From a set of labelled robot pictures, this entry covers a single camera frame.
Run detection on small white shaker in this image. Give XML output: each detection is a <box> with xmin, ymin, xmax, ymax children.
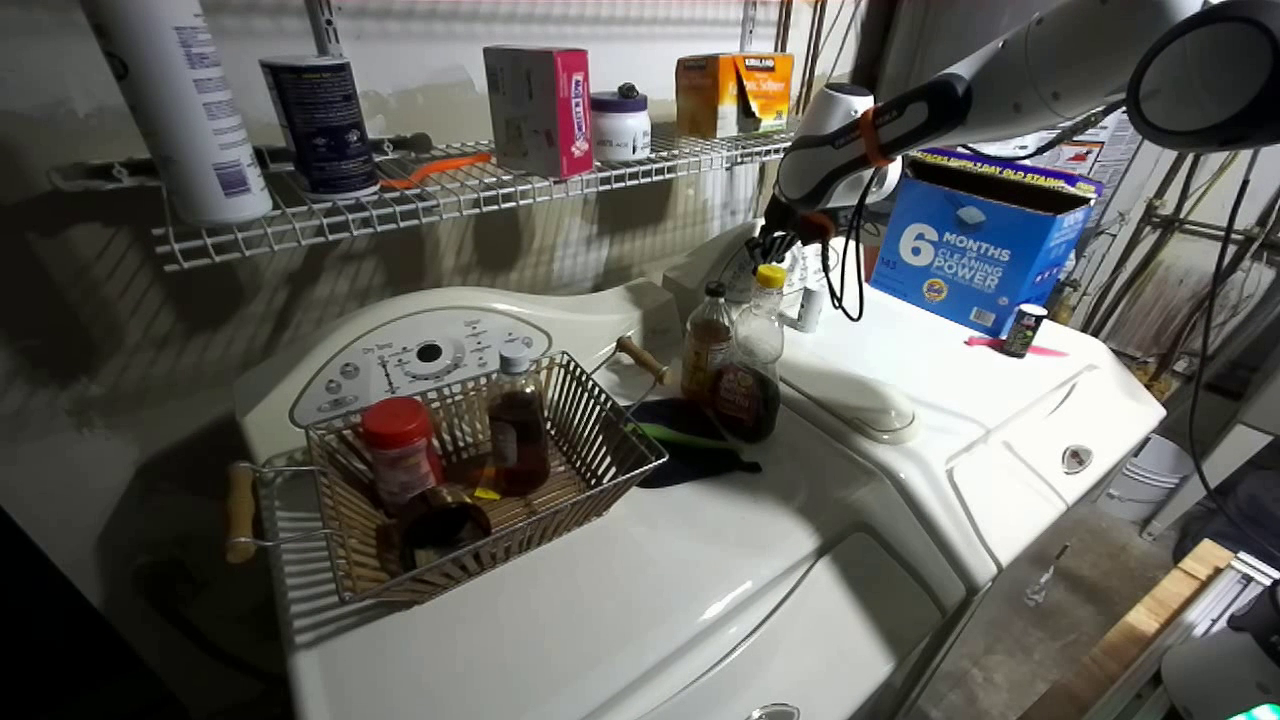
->
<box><xmin>791</xmin><ymin>279</ymin><xmax>831</xmax><ymax>339</ymax></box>

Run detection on grey metal frame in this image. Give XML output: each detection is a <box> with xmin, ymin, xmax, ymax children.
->
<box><xmin>1155</xmin><ymin>547</ymin><xmax>1280</xmax><ymax>720</ymax></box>

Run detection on small dark can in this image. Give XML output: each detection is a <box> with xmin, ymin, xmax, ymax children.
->
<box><xmin>1001</xmin><ymin>301</ymin><xmax>1050</xmax><ymax>358</ymax></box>

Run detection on dark blue cylindrical canister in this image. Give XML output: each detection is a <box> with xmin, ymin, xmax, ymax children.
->
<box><xmin>256</xmin><ymin>57</ymin><xmax>384</xmax><ymax>201</ymax></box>

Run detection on dark sauce bottle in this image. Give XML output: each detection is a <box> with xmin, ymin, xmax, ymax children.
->
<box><xmin>484</xmin><ymin>351</ymin><xmax>554</xmax><ymax>499</ymax></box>

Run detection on white wire shelf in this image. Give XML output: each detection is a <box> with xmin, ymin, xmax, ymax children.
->
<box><xmin>149</xmin><ymin>124</ymin><xmax>803</xmax><ymax>279</ymax></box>

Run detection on red book box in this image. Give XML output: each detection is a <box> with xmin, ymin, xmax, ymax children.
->
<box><xmin>478</xmin><ymin>42</ymin><xmax>601</xmax><ymax>184</ymax></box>

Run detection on red lid spice jar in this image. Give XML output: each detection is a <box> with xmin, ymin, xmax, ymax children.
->
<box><xmin>352</xmin><ymin>394</ymin><xmax>442</xmax><ymax>513</ymax></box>

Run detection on white bucket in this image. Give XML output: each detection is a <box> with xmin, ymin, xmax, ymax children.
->
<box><xmin>1098</xmin><ymin>433</ymin><xmax>1201</xmax><ymax>530</ymax></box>

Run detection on wooden plank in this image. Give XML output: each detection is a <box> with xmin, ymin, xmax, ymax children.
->
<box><xmin>1015</xmin><ymin>536</ymin><xmax>1241</xmax><ymax>720</ymax></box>

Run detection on dark round bowl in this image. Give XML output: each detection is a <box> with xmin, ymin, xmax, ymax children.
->
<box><xmin>370</xmin><ymin>488</ymin><xmax>497</xmax><ymax>581</ymax></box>

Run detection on clear bottle yellow cap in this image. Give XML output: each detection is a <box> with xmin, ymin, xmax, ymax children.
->
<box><xmin>735</xmin><ymin>258</ymin><xmax>795</xmax><ymax>370</ymax></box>

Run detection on pink tape strip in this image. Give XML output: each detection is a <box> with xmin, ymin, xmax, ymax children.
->
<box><xmin>959</xmin><ymin>331</ymin><xmax>1073</xmax><ymax>365</ymax></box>

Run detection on orange cardboard box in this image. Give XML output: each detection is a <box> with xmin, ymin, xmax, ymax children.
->
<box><xmin>673</xmin><ymin>47</ymin><xmax>801</xmax><ymax>142</ymax></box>

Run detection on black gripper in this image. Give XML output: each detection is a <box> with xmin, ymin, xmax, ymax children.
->
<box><xmin>746</xmin><ymin>187</ymin><xmax>848</xmax><ymax>275</ymax></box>

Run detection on tall white spray bottle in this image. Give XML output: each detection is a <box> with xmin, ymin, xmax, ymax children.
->
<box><xmin>79</xmin><ymin>0</ymin><xmax>279</xmax><ymax>233</ymax></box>

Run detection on brown glass bottle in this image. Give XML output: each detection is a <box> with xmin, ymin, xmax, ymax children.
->
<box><xmin>680</xmin><ymin>275</ymin><xmax>738</xmax><ymax>407</ymax></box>

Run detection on white jar dark lid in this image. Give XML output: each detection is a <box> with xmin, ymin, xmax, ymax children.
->
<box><xmin>586</xmin><ymin>80</ymin><xmax>657</xmax><ymax>166</ymax></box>

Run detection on blue cardboard box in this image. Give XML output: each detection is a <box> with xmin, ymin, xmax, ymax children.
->
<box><xmin>867</xmin><ymin>138</ymin><xmax>1107</xmax><ymax>339</ymax></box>

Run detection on orange tool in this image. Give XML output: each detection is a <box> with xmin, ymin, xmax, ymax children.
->
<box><xmin>377</xmin><ymin>146</ymin><xmax>497</xmax><ymax>196</ymax></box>

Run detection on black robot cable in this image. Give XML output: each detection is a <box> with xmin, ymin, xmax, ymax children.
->
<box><xmin>813</xmin><ymin>155</ymin><xmax>895</xmax><ymax>329</ymax></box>

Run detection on wire basket wooden handles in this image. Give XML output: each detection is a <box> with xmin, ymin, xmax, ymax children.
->
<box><xmin>220</xmin><ymin>331</ymin><xmax>673</xmax><ymax>656</ymax></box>

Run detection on brown wooden bowl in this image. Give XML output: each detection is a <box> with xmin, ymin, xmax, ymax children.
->
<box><xmin>705</xmin><ymin>358</ymin><xmax>786</xmax><ymax>446</ymax></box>

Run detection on green stick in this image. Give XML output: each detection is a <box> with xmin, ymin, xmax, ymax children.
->
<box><xmin>628</xmin><ymin>421</ymin><xmax>738</xmax><ymax>455</ymax></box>

